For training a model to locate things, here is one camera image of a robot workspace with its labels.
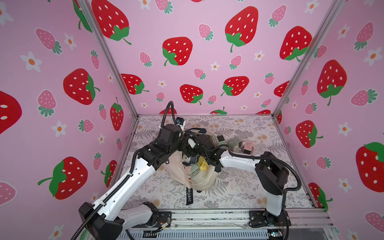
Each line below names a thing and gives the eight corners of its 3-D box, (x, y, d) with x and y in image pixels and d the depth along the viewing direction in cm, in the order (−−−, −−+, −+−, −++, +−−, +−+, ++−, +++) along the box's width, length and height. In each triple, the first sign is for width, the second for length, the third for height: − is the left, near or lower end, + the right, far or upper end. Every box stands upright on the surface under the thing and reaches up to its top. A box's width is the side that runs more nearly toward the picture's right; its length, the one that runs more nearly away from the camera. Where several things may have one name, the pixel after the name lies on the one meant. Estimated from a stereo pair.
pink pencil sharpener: (239, 155, 100) (241, 150, 96) (237, 145, 105) (239, 140, 101) (253, 155, 100) (256, 150, 96) (251, 145, 105) (253, 140, 101)
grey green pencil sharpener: (228, 151, 102) (229, 147, 97) (226, 143, 106) (228, 138, 102) (239, 151, 102) (241, 147, 97) (237, 143, 106) (239, 138, 102)
